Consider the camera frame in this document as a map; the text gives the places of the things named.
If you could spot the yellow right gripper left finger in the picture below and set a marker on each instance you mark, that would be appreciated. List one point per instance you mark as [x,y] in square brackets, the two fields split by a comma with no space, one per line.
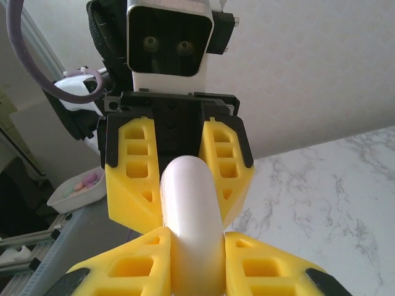
[132,262]

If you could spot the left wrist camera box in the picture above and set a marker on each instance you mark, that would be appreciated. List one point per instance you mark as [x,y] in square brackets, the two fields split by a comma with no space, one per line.
[169,40]

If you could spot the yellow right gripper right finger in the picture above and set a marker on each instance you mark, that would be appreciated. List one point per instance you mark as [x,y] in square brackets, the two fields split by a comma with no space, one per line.
[277,271]

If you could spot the white earbud charging case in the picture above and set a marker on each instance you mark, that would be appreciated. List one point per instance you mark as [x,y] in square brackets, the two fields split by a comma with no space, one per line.
[194,216]

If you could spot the white plastic tray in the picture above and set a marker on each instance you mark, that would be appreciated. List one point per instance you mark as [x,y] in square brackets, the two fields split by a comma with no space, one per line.
[77,202]

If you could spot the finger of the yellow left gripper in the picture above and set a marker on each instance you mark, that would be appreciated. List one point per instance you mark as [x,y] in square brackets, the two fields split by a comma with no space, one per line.
[237,185]
[123,197]

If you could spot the orange earbud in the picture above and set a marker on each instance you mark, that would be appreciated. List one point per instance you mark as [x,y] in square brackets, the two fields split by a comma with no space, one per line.
[79,186]

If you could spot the aluminium wall post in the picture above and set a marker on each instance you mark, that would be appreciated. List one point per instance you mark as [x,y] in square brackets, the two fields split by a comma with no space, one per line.
[40,34]

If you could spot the lilac earbud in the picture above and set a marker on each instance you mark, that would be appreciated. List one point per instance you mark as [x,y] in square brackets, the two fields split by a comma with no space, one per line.
[92,179]

